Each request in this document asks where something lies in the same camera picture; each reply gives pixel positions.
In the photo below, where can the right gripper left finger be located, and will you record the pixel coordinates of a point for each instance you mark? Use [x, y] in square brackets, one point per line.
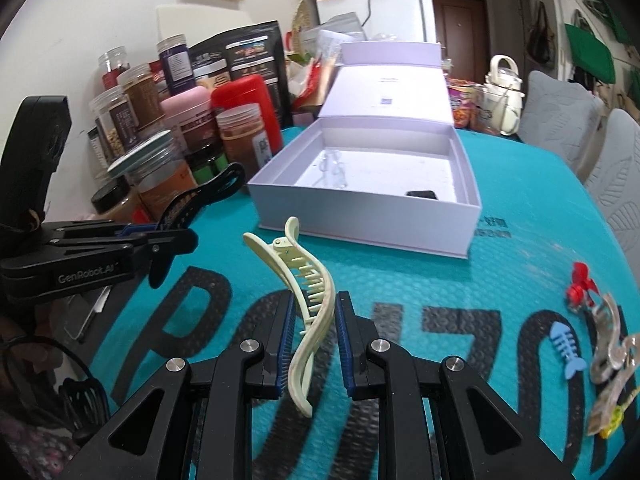
[283, 328]

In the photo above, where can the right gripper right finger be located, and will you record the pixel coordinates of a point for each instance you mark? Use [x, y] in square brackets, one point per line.
[344, 346]

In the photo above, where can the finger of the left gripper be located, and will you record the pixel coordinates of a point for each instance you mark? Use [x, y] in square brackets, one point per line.
[159, 247]
[183, 208]

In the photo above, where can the cream hair claw clip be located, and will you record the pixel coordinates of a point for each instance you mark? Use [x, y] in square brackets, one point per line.
[314, 292]

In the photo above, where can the blue fishbone hair clip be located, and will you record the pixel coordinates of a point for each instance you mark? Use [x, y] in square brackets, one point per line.
[565, 344]

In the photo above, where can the red propeller hair clip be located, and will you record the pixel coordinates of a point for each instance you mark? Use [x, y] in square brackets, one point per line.
[578, 292]

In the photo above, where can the pearl grey hair claw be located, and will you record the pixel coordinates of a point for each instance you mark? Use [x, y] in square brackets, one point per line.
[614, 363]

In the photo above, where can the yellow green ball hair clip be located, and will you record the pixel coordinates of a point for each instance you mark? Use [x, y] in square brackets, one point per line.
[615, 421]

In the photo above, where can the metal lid jar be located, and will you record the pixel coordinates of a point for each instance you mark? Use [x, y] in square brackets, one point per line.
[158, 171]

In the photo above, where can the brown spice jar clear lid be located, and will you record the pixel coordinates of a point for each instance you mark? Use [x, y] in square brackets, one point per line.
[243, 133]

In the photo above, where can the pink lidded jar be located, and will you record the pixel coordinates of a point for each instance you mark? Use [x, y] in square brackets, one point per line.
[190, 118]

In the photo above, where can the small black object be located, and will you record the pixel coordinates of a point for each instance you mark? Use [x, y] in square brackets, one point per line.
[428, 194]

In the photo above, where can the clear plastic hair clip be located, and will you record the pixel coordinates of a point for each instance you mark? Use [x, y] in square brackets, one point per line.
[332, 170]

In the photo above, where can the lavender open gift box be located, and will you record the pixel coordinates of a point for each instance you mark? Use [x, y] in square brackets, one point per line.
[388, 113]

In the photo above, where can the black snack bag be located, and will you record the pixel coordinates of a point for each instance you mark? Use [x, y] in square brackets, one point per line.
[248, 50]

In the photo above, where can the instant noodle cup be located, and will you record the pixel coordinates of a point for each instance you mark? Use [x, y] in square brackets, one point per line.
[462, 101]

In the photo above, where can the white electric kettle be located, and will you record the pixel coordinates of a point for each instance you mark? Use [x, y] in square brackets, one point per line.
[503, 95]

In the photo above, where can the far grey leaf chair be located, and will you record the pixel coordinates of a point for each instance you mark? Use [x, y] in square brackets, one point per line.
[560, 117]

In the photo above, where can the grey leaf chair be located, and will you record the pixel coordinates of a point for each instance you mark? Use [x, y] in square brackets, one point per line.
[614, 184]
[560, 117]

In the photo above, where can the white refrigerator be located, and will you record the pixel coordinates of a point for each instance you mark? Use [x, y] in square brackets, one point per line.
[405, 20]

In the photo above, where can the near grey leaf chair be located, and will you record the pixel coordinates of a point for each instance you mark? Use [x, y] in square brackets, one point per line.
[614, 184]

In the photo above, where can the brown door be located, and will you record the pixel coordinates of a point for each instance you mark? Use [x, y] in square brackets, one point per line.
[462, 31]

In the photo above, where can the green tote bag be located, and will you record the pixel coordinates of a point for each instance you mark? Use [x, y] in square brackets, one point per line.
[590, 54]

